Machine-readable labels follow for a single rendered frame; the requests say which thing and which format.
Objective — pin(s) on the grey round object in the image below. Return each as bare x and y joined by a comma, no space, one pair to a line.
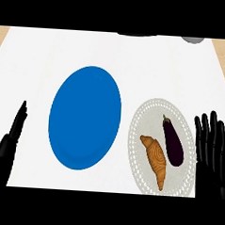
192,40

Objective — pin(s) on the white lace placemat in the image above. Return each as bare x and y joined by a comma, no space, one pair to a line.
148,119

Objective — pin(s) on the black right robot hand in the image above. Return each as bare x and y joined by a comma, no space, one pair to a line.
211,167

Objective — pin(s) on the golden brown croissant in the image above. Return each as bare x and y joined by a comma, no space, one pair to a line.
156,161

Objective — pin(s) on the dark purple eggplant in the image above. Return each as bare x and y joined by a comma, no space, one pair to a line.
173,143

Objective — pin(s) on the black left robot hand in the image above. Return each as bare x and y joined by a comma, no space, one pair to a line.
4,155

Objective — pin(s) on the blue oval plate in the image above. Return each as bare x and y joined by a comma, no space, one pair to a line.
85,117

